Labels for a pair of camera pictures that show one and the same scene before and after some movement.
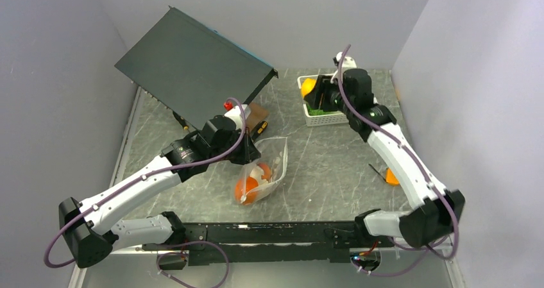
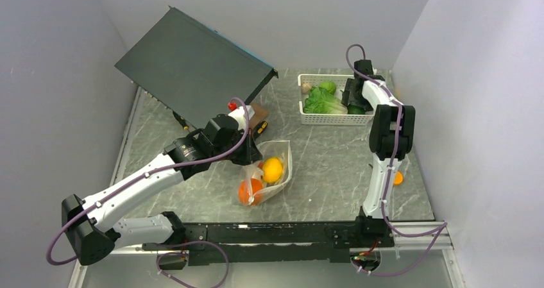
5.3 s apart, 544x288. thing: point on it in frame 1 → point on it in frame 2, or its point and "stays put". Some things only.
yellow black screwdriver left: [185, 126] stays put
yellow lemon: [307, 85] → [272, 169]
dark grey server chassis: [194, 69] stays put
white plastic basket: [319, 120] stays put
